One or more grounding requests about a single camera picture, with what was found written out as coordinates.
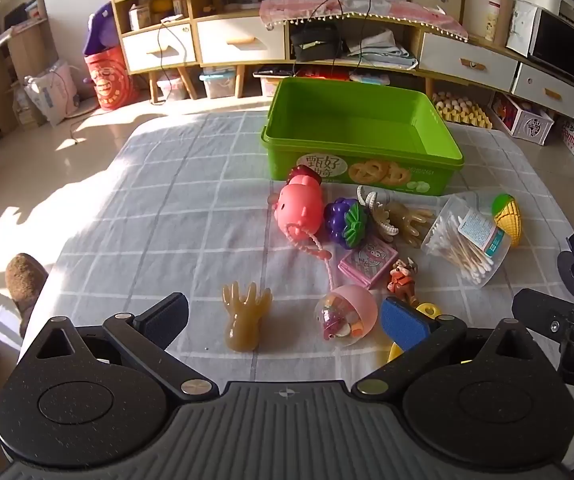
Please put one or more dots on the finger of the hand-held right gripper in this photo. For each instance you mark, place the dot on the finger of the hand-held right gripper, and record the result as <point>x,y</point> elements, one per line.
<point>537,310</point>

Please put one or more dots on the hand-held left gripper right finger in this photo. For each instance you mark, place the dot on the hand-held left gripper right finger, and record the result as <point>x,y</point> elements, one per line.
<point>404,325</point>

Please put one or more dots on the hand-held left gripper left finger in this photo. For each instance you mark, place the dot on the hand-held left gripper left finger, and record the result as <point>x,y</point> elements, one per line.
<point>162,317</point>

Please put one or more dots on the yellow plastic toy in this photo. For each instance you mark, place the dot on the yellow plastic toy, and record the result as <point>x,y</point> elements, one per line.
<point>427,308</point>

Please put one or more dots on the brown figurine toy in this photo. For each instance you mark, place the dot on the brown figurine toy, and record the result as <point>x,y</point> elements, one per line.
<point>401,280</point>

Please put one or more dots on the pink capsule ball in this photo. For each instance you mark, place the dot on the pink capsule ball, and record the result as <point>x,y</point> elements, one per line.
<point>354,305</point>

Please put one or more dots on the tan hand-shaped toy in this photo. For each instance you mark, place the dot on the tan hand-shaped toy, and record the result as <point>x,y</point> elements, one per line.
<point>244,320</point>

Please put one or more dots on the clear cotton swab container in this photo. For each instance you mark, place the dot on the clear cotton swab container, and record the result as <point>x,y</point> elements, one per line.
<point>467,250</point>

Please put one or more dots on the pink pig toy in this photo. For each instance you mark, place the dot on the pink pig toy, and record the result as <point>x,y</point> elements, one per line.
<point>297,205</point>

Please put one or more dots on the green plastic box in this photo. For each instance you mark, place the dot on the green plastic box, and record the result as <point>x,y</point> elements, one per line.
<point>357,125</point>

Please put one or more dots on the small pink box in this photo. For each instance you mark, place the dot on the small pink box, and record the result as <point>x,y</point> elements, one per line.
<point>367,262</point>

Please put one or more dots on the yellow corn toy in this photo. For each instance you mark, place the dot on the yellow corn toy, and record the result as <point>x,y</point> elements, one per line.
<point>509,220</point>

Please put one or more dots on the tan octopus-shaped toy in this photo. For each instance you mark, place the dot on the tan octopus-shaped toy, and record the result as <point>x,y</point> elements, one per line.
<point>407,220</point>

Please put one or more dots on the purple grape toy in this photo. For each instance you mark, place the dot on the purple grape toy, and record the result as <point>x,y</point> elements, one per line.
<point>337,217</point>

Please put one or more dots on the brown fuzzy slipper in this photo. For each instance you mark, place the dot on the brown fuzzy slipper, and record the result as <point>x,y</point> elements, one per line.
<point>26,280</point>

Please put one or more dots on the white printed cardboard box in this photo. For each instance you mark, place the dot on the white printed cardboard box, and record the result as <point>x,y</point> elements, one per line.
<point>527,122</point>

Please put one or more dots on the egg tray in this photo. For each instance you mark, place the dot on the egg tray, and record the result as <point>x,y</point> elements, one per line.
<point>459,110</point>

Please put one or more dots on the white cabinet drawer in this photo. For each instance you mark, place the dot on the white cabinet drawer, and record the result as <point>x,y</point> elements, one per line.
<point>547,90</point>
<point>239,40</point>
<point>467,62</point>
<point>159,50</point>

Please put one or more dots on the clear storage bin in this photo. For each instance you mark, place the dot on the clear storage bin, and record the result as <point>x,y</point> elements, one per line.
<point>269,85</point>
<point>172,90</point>
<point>217,84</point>

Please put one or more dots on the red printed bag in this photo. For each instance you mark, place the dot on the red printed bag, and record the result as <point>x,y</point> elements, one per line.
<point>109,82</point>

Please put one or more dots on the white plastic bag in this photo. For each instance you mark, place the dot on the white plastic bag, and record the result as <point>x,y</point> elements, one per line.
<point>49,92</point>

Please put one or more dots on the black microwave oven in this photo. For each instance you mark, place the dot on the black microwave oven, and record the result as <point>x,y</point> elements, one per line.
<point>564,50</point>

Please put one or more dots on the wooden cabinet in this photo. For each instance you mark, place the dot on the wooden cabinet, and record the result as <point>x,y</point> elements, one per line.
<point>317,62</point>

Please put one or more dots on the folded pale cloths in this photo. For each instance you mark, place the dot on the folded pale cloths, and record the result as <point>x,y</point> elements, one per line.
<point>379,47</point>

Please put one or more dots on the purple plastic toy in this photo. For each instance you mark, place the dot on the purple plastic toy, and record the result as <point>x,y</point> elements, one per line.
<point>99,30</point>

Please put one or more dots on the wooden bookshelf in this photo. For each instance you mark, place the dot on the wooden bookshelf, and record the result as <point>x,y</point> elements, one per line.
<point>17,60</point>

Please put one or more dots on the black bag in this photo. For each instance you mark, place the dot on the black bag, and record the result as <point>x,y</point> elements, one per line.
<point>314,42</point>

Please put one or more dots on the small cardboard box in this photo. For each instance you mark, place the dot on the small cardboard box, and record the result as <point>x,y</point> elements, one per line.
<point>139,17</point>

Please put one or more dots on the white and red canister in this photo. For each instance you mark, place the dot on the white and red canister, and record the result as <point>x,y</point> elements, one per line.
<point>497,10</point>

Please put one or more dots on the pink fringed cloth cover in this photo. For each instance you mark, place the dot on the pink fringed cloth cover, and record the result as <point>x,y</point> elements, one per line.
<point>407,15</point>

